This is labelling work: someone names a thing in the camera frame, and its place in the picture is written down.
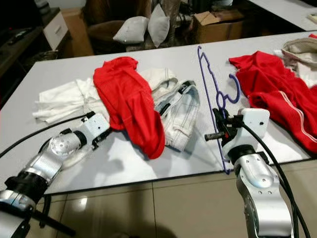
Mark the purple plastic hanger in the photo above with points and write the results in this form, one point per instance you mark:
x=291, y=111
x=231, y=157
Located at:
x=238, y=89

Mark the plain red shirt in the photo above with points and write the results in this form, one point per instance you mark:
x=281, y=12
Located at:
x=129, y=104

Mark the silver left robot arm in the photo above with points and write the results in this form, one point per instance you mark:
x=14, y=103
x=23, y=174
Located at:
x=52, y=158

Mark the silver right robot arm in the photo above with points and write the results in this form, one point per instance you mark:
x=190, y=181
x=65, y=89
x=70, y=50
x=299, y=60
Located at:
x=262, y=198

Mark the white plaid garment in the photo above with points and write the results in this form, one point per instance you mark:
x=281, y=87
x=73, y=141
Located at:
x=181, y=106

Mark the red white striped garment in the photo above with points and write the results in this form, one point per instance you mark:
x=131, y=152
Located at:
x=267, y=79

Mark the open brown cardboard box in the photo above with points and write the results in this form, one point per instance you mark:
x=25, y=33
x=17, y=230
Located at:
x=218, y=27

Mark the black TV stand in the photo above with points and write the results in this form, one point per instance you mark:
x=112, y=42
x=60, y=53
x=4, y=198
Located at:
x=12, y=54

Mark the beige crumpled garment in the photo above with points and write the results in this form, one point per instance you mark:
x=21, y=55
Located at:
x=299, y=52

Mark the brown armchair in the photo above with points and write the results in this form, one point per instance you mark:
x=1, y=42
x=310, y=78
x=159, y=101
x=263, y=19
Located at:
x=101, y=30

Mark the narrow grey pillow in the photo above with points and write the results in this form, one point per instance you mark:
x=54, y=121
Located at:
x=158, y=25

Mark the wide grey pillow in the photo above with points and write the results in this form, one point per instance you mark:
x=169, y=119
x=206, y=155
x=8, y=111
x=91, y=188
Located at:
x=131, y=29

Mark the patterned grey curtain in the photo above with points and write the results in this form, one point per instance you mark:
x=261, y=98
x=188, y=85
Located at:
x=173, y=14

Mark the white drawer cabinet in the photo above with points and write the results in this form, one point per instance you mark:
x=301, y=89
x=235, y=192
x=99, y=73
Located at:
x=55, y=27

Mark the black remote control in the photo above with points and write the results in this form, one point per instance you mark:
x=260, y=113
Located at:
x=22, y=33

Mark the grey white jar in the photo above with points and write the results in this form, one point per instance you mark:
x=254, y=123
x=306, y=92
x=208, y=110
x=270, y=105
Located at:
x=42, y=5

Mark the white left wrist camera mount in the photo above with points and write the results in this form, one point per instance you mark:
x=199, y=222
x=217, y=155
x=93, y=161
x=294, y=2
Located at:
x=94, y=126

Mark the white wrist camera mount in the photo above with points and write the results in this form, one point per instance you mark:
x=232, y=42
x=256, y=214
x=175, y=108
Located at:
x=94, y=126
x=252, y=126

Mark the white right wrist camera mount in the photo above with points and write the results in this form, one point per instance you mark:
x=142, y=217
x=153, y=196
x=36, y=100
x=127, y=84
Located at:
x=252, y=126

